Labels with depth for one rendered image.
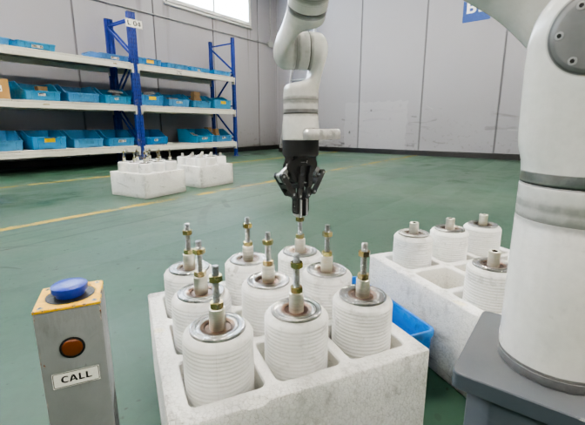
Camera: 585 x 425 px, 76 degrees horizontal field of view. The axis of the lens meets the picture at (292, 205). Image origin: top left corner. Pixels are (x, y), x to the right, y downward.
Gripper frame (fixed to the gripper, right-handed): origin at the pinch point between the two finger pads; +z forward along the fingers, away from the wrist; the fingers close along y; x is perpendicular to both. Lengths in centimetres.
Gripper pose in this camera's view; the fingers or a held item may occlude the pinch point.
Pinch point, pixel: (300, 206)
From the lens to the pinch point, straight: 79.0
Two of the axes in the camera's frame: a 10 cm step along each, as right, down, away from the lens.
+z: 0.0, 9.8, 2.1
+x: 6.8, 1.5, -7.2
